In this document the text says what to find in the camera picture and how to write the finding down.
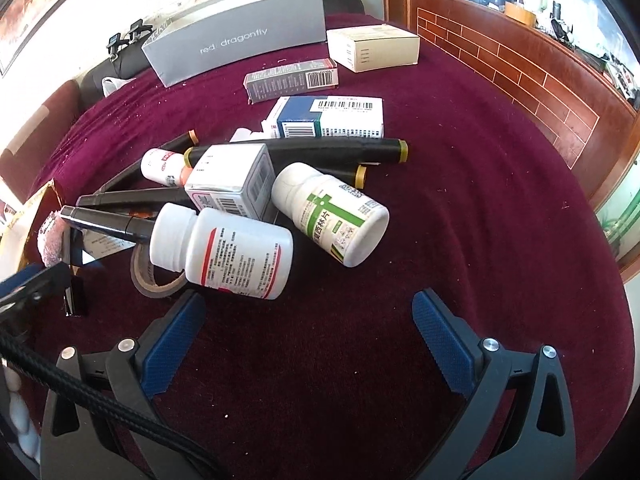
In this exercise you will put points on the small red white box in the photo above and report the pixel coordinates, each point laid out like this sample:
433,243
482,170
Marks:
285,82

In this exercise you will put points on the black marker yellow cap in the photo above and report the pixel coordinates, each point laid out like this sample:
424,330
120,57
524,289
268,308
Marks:
345,174

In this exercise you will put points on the white bottle red label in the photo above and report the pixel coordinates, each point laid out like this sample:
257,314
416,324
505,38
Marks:
225,255

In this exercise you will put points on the black tape roll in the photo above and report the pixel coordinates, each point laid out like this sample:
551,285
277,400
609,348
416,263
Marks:
142,287

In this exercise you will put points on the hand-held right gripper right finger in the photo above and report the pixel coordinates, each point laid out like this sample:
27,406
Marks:
440,340

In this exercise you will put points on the person's left hand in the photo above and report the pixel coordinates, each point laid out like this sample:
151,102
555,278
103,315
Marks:
22,435

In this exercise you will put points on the large grey shoe box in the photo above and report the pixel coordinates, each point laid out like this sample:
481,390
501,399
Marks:
240,35

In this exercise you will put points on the wooden cabinet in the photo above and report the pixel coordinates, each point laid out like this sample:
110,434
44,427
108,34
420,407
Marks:
500,60

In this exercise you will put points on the black marker olive cap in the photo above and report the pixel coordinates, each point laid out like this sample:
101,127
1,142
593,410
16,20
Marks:
340,151

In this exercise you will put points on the white plastic bag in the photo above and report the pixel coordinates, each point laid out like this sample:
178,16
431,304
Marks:
114,86

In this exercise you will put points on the black clamp mount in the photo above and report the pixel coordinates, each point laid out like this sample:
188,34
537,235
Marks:
114,43
138,31

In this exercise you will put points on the grey and white small box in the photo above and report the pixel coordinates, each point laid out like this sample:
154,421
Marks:
225,180

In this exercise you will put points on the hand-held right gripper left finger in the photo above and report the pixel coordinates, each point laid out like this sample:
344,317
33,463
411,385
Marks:
170,345

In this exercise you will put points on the blue and white medicine box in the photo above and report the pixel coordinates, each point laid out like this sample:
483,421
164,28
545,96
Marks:
345,120

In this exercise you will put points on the dark red velvet cloth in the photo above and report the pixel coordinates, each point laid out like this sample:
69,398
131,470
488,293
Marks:
450,200

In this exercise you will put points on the small bottle orange cap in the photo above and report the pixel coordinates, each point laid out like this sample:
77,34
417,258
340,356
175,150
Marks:
160,164

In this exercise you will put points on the row of cabinet shelf items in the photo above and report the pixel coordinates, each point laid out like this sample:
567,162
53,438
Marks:
520,12

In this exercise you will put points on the gold-edged white tray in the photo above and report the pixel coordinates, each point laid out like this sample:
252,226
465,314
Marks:
17,245

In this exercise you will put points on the red upholstered chair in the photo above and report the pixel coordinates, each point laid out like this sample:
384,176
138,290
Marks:
35,130

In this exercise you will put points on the painted glass cabinet door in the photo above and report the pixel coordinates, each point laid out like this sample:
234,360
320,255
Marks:
622,220

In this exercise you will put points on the cream cardboard box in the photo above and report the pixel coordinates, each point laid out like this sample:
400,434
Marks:
380,50

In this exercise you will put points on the white bottle green label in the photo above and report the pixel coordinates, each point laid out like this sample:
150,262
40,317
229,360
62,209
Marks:
320,210

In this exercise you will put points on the framed wall picture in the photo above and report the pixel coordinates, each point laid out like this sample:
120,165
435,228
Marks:
40,5

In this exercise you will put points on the black marker tan cap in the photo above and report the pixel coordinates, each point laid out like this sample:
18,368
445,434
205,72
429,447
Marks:
175,144

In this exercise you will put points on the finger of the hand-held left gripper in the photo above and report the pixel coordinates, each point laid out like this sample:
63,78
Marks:
15,284

